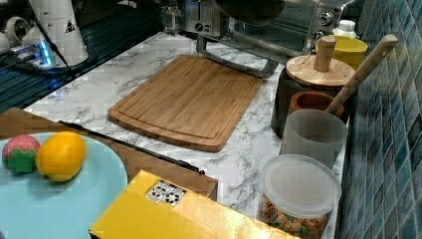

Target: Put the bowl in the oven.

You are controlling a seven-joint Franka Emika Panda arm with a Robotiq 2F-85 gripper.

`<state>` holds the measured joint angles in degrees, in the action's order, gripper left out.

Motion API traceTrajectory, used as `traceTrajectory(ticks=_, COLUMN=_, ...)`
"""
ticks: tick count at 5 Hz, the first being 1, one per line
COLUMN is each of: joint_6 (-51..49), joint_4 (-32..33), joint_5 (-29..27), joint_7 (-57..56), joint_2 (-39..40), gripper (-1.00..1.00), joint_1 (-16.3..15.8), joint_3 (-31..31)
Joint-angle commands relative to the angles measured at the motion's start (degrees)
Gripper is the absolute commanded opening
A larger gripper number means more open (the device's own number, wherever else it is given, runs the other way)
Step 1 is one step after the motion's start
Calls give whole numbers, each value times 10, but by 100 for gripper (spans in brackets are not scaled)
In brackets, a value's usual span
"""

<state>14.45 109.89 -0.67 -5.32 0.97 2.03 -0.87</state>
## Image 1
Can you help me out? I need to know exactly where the yellow cardboard box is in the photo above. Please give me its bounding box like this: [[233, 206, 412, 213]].
[[89, 171, 298, 239]]

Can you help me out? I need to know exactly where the silver toaster oven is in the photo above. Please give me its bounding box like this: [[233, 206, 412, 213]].
[[196, 0, 354, 78]]

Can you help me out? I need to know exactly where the yellow bowl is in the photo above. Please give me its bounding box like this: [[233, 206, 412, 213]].
[[314, 35, 367, 73]]

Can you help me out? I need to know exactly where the bamboo cutting board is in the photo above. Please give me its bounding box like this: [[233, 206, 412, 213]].
[[107, 55, 263, 152]]

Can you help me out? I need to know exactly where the black canister with wooden lid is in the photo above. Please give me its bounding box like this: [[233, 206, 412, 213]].
[[271, 36, 355, 137]]

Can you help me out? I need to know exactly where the silver toaster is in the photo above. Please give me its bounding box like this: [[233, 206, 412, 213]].
[[183, 0, 229, 38]]

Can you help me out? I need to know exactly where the frosted plastic cup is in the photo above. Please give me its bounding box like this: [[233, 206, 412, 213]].
[[280, 109, 347, 169]]

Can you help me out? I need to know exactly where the clear jar with snacks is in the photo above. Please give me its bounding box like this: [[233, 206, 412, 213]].
[[258, 154, 341, 239]]

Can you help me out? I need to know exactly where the light blue plate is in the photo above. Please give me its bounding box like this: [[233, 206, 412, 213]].
[[0, 137, 127, 239]]

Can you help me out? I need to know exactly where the toy lemon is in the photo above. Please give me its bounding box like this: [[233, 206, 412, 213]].
[[36, 131, 87, 182]]

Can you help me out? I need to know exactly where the wooden pestle stick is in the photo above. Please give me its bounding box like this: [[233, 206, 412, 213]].
[[324, 34, 398, 115]]

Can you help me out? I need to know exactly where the wooden box under plate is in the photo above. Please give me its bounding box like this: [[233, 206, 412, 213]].
[[0, 108, 218, 200]]

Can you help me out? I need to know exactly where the black cable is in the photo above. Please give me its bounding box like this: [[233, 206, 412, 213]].
[[25, 0, 76, 79]]

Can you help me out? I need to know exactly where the toy strawberry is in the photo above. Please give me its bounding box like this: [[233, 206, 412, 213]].
[[2, 134, 40, 174]]

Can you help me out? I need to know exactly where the glass jar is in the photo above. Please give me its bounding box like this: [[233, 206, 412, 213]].
[[160, 6, 182, 35]]

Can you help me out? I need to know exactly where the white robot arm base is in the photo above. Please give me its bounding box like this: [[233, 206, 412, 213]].
[[1, 0, 99, 75]]

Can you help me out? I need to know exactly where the brown wooden mortar cup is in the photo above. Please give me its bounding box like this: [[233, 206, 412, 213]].
[[288, 91, 333, 114]]

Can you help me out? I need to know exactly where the white bottle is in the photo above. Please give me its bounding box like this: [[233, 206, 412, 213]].
[[332, 20, 357, 39]]

